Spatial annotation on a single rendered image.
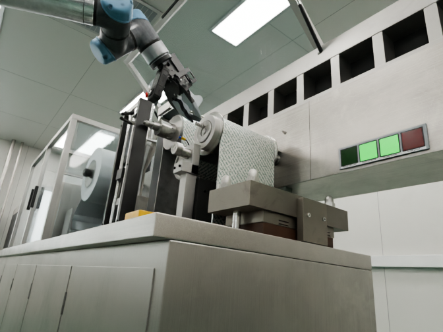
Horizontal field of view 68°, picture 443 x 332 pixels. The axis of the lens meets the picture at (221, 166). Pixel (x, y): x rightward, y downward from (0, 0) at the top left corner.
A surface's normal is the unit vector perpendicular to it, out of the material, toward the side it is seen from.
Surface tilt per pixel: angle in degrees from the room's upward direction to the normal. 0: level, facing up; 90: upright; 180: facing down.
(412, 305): 90
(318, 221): 90
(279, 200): 90
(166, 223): 90
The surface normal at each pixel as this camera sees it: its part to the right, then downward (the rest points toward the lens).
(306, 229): 0.62, -0.22
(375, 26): -0.78, -0.26
